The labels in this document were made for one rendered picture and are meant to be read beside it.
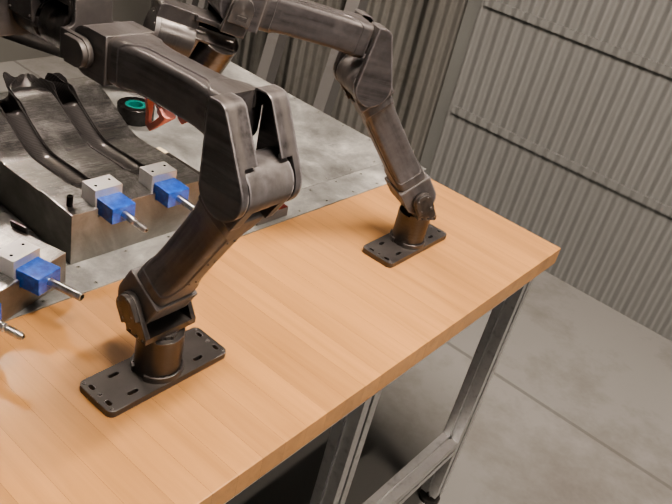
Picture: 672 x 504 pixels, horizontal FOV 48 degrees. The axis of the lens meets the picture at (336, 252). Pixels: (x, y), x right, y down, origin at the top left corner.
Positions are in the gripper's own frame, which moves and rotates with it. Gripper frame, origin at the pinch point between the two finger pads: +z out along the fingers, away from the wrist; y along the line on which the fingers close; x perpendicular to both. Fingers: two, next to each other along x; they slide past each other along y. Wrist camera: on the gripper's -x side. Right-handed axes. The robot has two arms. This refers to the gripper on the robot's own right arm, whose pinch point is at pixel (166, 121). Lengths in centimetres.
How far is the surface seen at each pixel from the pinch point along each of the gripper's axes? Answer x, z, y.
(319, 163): 6, 20, -48
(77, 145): -10.1, 20.1, 3.4
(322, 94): -57, 100, -164
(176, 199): 10.1, 7.7, 0.3
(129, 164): -2.0, 15.7, -0.9
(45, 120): -16.7, 20.9, 6.0
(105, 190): 5.4, 7.9, 11.1
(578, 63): -5, 22, -201
